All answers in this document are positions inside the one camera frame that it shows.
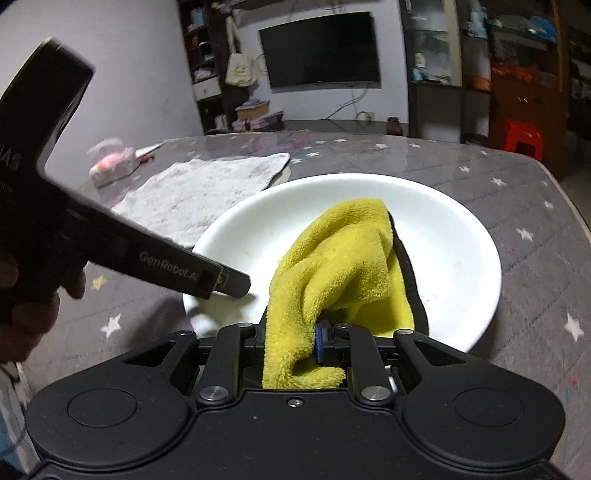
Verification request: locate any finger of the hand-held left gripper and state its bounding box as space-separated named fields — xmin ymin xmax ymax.
xmin=202 ymin=264 xmax=252 ymax=300

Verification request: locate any black television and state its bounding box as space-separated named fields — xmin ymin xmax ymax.
xmin=257 ymin=11 xmax=382 ymax=90

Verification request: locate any stack of boxes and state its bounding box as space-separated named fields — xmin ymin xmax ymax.
xmin=233 ymin=99 xmax=284 ymax=132

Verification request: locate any dark bookshelf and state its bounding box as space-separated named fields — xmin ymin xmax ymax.
xmin=178 ymin=0 xmax=232 ymax=134

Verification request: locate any person's left hand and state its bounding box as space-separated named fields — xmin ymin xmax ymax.
xmin=0 ymin=256 xmax=88 ymax=365

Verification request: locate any brown wooden cabinet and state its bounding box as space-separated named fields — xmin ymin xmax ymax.
xmin=462 ymin=0 xmax=568 ymax=153

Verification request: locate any glass display cabinet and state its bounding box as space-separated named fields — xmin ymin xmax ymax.
xmin=399 ymin=0 xmax=492 ymax=144

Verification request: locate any red plastic stool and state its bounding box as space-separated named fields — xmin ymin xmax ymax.
xmin=502 ymin=119 xmax=546 ymax=161

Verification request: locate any grey star-print tablecloth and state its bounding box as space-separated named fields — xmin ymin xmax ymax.
xmin=0 ymin=130 xmax=591 ymax=480

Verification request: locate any cream tote bag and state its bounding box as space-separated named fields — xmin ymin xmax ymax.
xmin=225 ymin=11 xmax=258 ymax=88

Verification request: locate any white bowl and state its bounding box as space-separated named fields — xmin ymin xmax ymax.
xmin=182 ymin=173 xmax=502 ymax=354

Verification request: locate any yellow cleaning cloth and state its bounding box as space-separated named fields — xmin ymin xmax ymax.
xmin=261 ymin=198 xmax=431 ymax=391

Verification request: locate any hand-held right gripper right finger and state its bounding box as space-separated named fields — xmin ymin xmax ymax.
xmin=315 ymin=320 xmax=467 ymax=404

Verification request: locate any white patterned towel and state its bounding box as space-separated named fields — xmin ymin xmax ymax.
xmin=111 ymin=152 xmax=291 ymax=250

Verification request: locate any pink white tissue pack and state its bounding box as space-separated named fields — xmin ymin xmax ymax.
xmin=88 ymin=137 xmax=137 ymax=188

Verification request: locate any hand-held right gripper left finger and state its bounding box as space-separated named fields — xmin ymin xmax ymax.
xmin=121 ymin=307 xmax=271 ymax=407

